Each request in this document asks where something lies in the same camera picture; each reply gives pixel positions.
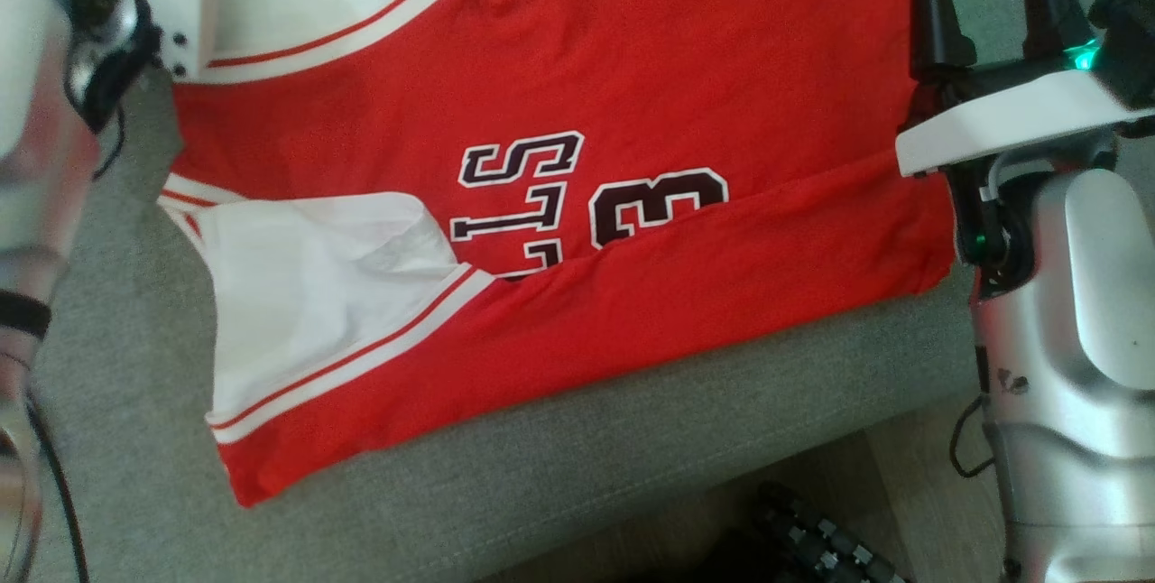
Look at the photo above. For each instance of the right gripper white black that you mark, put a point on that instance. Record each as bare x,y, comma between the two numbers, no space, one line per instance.
1020,114

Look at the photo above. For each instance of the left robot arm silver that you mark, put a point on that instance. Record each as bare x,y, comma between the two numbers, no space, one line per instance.
36,159

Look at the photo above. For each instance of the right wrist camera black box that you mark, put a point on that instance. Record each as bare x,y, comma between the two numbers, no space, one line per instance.
1128,41

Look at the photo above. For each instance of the grey sofa seat cushion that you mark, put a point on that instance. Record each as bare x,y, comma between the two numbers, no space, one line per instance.
451,511

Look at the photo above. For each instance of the red jersey white sleeves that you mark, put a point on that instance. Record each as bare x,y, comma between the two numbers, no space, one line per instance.
722,69

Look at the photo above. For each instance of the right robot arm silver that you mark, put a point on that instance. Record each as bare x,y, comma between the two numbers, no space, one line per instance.
1074,339

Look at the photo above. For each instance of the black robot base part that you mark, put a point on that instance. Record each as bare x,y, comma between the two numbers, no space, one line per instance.
812,538

